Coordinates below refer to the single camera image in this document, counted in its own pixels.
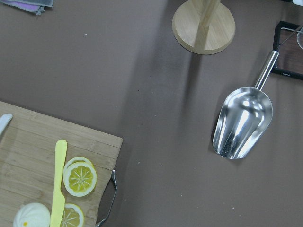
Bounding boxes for folded grey purple cloth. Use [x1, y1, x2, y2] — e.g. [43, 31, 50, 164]
[0, 0, 54, 15]

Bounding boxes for white ceramic spoon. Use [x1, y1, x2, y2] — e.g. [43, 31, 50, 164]
[0, 113, 13, 135]

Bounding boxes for black framed wooden tray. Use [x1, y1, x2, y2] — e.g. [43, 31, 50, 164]
[272, 21, 303, 80]

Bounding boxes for wooden cutting board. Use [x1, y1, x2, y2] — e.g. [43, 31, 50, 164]
[0, 102, 123, 227]

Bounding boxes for yellow plastic knife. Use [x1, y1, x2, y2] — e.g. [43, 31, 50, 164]
[50, 140, 67, 227]

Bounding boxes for lemon slice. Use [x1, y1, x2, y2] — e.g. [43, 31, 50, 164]
[63, 157, 97, 197]
[60, 203, 84, 227]

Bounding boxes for metal cutting board handle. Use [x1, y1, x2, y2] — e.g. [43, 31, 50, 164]
[95, 170, 117, 227]

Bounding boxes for wooden mug tree stand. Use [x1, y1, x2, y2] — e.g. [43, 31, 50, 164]
[172, 0, 236, 55]

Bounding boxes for metal ice scoop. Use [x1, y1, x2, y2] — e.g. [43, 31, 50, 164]
[213, 50, 279, 159]

